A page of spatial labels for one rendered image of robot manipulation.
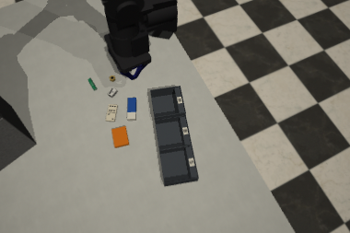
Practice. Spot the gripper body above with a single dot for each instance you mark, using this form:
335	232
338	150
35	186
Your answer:
122	53

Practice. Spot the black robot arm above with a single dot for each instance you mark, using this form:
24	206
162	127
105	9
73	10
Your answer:
121	13

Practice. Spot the orange flat rectangular block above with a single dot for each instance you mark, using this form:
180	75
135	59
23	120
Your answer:
120	137

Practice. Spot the black rack of three bins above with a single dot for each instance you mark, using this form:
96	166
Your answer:
173	136

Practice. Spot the cream domino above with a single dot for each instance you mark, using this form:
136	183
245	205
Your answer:
111	113

